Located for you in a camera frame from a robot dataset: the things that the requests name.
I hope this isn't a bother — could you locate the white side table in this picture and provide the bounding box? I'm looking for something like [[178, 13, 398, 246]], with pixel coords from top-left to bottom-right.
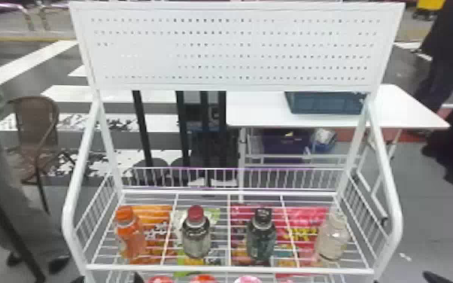
[[226, 84, 451, 219]]

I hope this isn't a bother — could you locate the blue basket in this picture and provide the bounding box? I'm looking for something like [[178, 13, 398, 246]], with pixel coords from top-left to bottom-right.
[[284, 91, 367, 116]]

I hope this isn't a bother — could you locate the orange bottle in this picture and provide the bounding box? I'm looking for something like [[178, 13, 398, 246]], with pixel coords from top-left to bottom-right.
[[114, 205, 147, 262]]

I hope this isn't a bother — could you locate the clear bottle with red cap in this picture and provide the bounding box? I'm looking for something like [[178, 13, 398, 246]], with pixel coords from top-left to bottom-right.
[[181, 204, 212, 259]]

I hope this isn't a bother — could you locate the orange snack packet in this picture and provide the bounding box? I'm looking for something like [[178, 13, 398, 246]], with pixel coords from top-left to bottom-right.
[[130, 204, 175, 265]]

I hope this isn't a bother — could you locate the brown chair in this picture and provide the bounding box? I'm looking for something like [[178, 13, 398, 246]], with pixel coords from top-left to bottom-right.
[[6, 95, 76, 215]]

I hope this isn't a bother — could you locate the white wire rack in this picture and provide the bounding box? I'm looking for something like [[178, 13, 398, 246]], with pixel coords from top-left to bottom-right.
[[61, 1, 406, 283]]

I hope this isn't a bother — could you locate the red snack packet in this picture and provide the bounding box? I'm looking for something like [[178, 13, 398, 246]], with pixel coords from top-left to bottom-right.
[[284, 205, 329, 266], [230, 205, 287, 266]]

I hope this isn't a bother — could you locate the purple crate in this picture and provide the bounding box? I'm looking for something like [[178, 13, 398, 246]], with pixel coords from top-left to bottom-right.
[[260, 128, 313, 164]]

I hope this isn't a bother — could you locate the dark green bottle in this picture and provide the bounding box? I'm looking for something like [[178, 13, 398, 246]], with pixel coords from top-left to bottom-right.
[[245, 207, 278, 263]]

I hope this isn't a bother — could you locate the clear bottle with white cap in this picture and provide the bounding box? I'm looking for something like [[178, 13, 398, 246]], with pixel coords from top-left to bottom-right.
[[315, 211, 350, 261]]

